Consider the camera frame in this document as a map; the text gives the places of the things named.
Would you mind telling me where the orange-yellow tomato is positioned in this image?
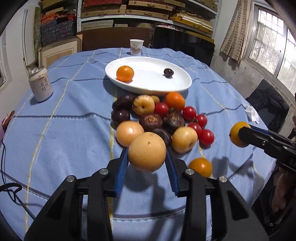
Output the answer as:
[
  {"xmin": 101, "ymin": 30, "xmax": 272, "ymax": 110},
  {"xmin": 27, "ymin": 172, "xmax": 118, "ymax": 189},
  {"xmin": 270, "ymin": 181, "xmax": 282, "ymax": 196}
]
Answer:
[
  {"xmin": 188, "ymin": 158, "xmax": 213, "ymax": 178},
  {"xmin": 229, "ymin": 121, "xmax": 250, "ymax": 148}
]

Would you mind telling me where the red cherry tomato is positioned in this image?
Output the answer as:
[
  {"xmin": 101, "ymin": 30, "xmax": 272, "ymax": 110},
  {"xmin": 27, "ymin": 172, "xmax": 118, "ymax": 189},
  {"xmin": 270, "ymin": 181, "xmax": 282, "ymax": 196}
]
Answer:
[
  {"xmin": 154, "ymin": 102, "xmax": 170, "ymax": 117},
  {"xmin": 188, "ymin": 122, "xmax": 202, "ymax": 138},
  {"xmin": 196, "ymin": 114, "xmax": 208, "ymax": 128},
  {"xmin": 199, "ymin": 129, "xmax": 215, "ymax": 146},
  {"xmin": 182, "ymin": 106, "xmax": 197, "ymax": 122}
]

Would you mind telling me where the dark plum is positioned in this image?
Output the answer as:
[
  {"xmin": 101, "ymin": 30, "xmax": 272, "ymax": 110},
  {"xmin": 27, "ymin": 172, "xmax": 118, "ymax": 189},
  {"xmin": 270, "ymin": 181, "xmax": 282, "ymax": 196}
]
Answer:
[
  {"xmin": 164, "ymin": 68, "xmax": 174, "ymax": 78},
  {"xmin": 111, "ymin": 109, "xmax": 130, "ymax": 125}
]

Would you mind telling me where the pale round pear front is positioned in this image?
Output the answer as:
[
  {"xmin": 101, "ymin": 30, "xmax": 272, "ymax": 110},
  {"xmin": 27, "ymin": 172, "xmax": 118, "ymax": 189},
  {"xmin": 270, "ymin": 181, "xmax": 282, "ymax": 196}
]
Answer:
[{"xmin": 128, "ymin": 132, "xmax": 166, "ymax": 173}]

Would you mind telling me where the pale round pear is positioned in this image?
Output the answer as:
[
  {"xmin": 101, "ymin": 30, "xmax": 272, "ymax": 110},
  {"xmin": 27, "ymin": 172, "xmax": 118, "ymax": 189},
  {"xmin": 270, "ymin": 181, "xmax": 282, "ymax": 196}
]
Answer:
[
  {"xmin": 116, "ymin": 120, "xmax": 144, "ymax": 147},
  {"xmin": 128, "ymin": 132, "xmax": 166, "ymax": 173}
]

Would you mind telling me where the large orange mandarin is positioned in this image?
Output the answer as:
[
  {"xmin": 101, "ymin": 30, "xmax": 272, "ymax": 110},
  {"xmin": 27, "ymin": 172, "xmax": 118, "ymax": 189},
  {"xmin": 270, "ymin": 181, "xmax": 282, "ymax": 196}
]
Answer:
[{"xmin": 116, "ymin": 65, "xmax": 134, "ymax": 82}]

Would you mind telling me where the yellow pear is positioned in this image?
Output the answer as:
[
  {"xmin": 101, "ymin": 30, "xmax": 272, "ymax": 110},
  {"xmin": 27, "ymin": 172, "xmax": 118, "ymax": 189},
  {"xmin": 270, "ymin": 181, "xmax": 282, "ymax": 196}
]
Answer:
[{"xmin": 171, "ymin": 126, "xmax": 198, "ymax": 153}]

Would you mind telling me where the dark mangosteen front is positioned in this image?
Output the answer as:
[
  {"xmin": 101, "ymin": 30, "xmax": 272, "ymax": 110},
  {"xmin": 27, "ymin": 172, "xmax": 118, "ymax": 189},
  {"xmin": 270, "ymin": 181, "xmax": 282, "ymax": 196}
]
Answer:
[{"xmin": 152, "ymin": 128, "xmax": 172, "ymax": 147}]

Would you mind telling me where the dark mangosteen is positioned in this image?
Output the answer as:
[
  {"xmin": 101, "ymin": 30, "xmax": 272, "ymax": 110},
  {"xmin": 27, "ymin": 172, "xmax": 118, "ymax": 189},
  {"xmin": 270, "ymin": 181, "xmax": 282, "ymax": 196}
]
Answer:
[
  {"xmin": 152, "ymin": 128, "xmax": 172, "ymax": 147},
  {"xmin": 139, "ymin": 113, "xmax": 163, "ymax": 132},
  {"xmin": 112, "ymin": 94, "xmax": 137, "ymax": 111},
  {"xmin": 163, "ymin": 111, "xmax": 185, "ymax": 135}
]

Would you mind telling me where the person's right hand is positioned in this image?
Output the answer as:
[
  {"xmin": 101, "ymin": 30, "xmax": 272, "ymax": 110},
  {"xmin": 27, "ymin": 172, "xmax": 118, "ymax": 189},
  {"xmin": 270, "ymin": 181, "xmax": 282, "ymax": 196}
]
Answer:
[{"xmin": 271, "ymin": 167, "xmax": 295, "ymax": 213}]

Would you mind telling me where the crumpled white tissue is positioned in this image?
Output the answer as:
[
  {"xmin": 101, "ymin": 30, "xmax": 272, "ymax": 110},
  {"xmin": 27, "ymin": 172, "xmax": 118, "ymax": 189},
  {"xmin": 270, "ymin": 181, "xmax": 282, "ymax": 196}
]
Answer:
[{"xmin": 243, "ymin": 104, "xmax": 259, "ymax": 124}]

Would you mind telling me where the black cloth on chair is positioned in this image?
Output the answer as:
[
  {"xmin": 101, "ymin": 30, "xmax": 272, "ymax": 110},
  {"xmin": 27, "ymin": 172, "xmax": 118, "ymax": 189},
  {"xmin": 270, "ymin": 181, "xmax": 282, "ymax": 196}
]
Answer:
[{"xmin": 246, "ymin": 79, "xmax": 290, "ymax": 133}]

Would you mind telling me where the dark mangosteen right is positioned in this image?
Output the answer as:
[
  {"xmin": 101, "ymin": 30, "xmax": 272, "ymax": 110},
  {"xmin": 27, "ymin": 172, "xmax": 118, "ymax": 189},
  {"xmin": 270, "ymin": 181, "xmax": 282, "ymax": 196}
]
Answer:
[{"xmin": 163, "ymin": 111, "xmax": 185, "ymax": 135}]

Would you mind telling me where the orange mandarin near plate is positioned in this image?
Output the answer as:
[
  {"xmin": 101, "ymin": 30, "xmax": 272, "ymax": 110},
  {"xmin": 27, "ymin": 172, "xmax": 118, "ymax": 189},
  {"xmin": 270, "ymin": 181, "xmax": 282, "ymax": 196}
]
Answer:
[{"xmin": 165, "ymin": 92, "xmax": 186, "ymax": 113}]

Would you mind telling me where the right window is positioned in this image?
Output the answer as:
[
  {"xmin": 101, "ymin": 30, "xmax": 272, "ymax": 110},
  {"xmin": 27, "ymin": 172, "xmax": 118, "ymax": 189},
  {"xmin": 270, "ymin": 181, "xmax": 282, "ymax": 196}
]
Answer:
[{"xmin": 247, "ymin": 4, "xmax": 295, "ymax": 95}]

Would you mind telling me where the window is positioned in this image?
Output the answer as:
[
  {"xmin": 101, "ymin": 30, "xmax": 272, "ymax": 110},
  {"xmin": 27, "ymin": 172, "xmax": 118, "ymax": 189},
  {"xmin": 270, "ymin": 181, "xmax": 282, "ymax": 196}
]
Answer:
[
  {"xmin": 247, "ymin": 4, "xmax": 295, "ymax": 95},
  {"xmin": 1, "ymin": 31, "xmax": 12, "ymax": 89}
]

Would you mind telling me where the beige patterned curtain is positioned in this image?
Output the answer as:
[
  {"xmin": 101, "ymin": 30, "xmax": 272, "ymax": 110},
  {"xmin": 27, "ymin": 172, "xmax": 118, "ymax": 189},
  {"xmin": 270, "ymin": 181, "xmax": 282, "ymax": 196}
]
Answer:
[{"xmin": 220, "ymin": 0, "xmax": 251, "ymax": 64}]

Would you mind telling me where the small yellow fruit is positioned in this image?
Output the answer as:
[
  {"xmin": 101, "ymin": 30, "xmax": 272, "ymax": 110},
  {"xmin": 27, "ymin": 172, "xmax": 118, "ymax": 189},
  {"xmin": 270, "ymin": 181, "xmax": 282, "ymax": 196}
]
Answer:
[{"xmin": 151, "ymin": 95, "xmax": 160, "ymax": 104}]

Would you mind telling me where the dark mangosteen middle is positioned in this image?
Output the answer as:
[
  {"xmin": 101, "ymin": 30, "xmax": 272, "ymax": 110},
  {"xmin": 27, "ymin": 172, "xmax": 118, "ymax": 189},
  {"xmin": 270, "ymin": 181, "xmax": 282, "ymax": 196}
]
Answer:
[{"xmin": 139, "ymin": 113, "xmax": 163, "ymax": 132}]

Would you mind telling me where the yellow apple with stem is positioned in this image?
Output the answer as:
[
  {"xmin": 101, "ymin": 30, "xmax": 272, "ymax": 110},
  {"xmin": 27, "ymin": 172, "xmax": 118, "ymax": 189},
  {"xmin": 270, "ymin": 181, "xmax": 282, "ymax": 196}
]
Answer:
[{"xmin": 133, "ymin": 95, "xmax": 155, "ymax": 116}]

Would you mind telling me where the wooden chair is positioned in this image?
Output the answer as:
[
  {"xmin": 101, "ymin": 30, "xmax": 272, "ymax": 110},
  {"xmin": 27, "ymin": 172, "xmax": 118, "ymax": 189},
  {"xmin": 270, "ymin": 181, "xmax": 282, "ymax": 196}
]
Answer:
[{"xmin": 2, "ymin": 110, "xmax": 15, "ymax": 132}]

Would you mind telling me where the white oval plate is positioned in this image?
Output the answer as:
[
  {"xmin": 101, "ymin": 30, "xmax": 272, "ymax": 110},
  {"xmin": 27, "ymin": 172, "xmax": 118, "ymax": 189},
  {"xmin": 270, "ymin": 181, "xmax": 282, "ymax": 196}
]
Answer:
[{"xmin": 105, "ymin": 56, "xmax": 192, "ymax": 96}]

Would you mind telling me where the dark mangosteen back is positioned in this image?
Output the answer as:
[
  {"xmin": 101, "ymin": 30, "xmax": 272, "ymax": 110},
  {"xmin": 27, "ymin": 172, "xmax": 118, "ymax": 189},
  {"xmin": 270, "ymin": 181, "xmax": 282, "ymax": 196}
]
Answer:
[{"xmin": 112, "ymin": 94, "xmax": 137, "ymax": 111}]

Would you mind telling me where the white metal shelf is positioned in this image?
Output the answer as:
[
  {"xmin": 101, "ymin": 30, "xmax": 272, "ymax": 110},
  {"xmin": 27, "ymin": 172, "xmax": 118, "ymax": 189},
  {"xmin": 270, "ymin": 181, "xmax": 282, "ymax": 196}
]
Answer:
[{"xmin": 76, "ymin": 1, "xmax": 219, "ymax": 38}]

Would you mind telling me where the white beverage can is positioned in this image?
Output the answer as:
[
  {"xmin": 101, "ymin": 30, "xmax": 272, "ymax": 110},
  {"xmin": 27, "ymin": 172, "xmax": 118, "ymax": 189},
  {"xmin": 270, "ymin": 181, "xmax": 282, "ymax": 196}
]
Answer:
[{"xmin": 29, "ymin": 66, "xmax": 53, "ymax": 102}]

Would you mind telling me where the white paper cup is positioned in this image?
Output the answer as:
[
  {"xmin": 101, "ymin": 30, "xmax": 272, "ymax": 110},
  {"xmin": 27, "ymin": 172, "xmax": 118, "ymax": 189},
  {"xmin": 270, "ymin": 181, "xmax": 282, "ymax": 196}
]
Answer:
[{"xmin": 130, "ymin": 39, "xmax": 144, "ymax": 55}]

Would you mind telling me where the left window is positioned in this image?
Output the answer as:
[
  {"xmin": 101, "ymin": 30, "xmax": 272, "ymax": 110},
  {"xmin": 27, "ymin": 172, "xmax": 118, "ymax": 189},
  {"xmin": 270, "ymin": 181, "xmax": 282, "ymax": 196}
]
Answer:
[{"xmin": 1, "ymin": 31, "xmax": 12, "ymax": 89}]

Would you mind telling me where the brown wooden board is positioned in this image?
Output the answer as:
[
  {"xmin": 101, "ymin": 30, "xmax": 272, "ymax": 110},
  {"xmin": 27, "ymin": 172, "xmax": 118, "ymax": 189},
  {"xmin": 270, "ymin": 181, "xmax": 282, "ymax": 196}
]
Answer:
[{"xmin": 77, "ymin": 27, "xmax": 154, "ymax": 51}]

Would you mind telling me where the wooden framed panel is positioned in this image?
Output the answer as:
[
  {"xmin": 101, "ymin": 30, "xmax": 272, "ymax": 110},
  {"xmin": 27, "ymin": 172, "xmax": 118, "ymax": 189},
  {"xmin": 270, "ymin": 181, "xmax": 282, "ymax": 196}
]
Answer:
[{"xmin": 38, "ymin": 36, "xmax": 82, "ymax": 69}]

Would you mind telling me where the black cable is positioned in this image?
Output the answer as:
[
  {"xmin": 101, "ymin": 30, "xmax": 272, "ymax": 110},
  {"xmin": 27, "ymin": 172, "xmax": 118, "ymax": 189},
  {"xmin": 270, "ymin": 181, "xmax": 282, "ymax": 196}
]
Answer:
[{"xmin": 0, "ymin": 136, "xmax": 37, "ymax": 220}]

